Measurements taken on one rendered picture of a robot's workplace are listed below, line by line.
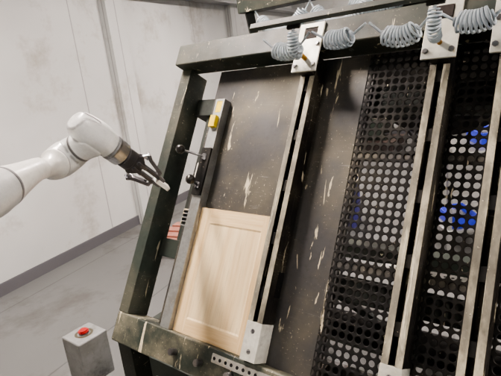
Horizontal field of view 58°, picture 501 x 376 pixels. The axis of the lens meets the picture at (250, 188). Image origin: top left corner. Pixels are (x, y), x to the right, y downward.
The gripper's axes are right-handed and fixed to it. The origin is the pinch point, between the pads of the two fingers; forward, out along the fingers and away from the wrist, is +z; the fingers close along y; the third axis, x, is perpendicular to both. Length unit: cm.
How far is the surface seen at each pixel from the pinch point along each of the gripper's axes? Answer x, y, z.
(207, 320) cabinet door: 40, 20, 30
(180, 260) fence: 14.3, 17.0, 22.7
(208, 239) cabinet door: 15.9, 2.4, 22.9
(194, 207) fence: 2.5, -0.5, 17.7
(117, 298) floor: -143, 151, 160
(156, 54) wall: -467, -9, 174
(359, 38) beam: 18, -86, -1
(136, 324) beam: 19, 48, 28
